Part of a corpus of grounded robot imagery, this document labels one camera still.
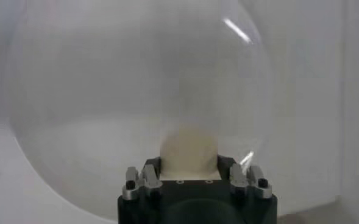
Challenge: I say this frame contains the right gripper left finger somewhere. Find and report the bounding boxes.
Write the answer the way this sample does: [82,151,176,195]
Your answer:
[121,156,164,201]

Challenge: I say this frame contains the white steamed baozi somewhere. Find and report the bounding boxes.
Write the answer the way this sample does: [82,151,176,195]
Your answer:
[160,124,222,180]

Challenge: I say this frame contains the white round plate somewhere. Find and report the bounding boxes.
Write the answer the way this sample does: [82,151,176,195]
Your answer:
[7,0,275,220]

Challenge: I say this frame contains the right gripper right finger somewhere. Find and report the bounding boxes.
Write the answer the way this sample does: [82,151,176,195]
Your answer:
[217,155,273,200]

